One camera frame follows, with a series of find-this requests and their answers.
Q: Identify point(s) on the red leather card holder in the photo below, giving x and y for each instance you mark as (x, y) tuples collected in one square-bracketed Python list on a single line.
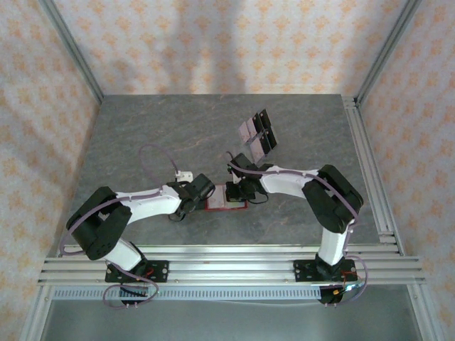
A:
[(234, 206)]

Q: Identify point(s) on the clear acrylic card stand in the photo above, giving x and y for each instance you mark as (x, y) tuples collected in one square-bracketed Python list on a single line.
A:
[(247, 145)]

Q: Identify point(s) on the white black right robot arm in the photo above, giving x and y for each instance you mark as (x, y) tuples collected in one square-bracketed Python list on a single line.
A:
[(284, 183)]

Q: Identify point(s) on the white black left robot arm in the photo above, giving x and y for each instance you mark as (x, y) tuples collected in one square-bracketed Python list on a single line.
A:
[(153, 206)]

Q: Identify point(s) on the grey metal base panel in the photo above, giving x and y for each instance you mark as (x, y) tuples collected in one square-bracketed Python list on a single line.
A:
[(231, 321)]

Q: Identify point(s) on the aluminium mounting rail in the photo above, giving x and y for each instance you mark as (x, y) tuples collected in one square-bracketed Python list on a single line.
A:
[(231, 263)]

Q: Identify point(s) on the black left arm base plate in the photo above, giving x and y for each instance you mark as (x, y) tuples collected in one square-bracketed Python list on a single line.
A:
[(160, 271)]

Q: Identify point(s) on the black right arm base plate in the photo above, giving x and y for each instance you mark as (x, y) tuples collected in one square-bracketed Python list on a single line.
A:
[(302, 271)]

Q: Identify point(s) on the aluminium side rail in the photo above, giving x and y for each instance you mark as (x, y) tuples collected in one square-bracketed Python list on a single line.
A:
[(369, 177)]

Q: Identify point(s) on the black controller bracket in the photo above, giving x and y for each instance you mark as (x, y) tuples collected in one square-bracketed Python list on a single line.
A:
[(334, 296)]

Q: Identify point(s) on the aluminium frame post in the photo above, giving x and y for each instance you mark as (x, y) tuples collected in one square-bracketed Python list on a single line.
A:
[(387, 49), (71, 49)]

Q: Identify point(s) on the aluminium frame leg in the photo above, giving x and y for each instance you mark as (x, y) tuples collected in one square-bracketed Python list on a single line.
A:
[(35, 316), (423, 316)]

